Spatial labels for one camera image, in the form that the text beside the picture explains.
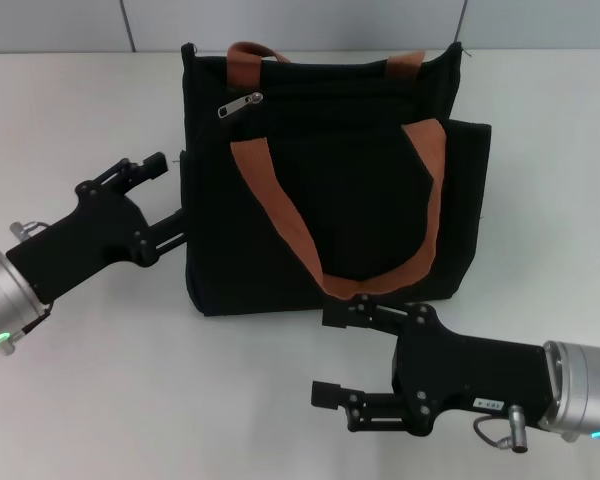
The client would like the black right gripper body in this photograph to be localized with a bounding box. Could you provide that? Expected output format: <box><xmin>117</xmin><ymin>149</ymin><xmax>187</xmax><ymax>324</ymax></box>
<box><xmin>390</xmin><ymin>303</ymin><xmax>557</xmax><ymax>434</ymax></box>

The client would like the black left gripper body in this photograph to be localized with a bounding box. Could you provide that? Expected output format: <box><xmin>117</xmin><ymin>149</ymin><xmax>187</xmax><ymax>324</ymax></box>
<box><xmin>4</xmin><ymin>181</ymin><xmax>157</xmax><ymax>306</ymax></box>

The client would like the black bag with brown handles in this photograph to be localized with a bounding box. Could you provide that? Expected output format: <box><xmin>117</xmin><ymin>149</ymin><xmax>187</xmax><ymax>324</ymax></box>
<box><xmin>179</xmin><ymin>41</ymin><xmax>493</xmax><ymax>318</ymax></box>

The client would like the silver zipper pull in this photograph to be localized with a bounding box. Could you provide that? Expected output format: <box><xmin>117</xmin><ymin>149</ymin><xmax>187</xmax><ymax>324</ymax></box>
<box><xmin>215</xmin><ymin>91</ymin><xmax>264</xmax><ymax>120</ymax></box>

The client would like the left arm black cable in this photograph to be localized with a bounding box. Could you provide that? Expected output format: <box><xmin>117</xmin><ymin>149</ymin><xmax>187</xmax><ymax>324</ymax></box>
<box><xmin>9</xmin><ymin>219</ymin><xmax>50</xmax><ymax>240</ymax></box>

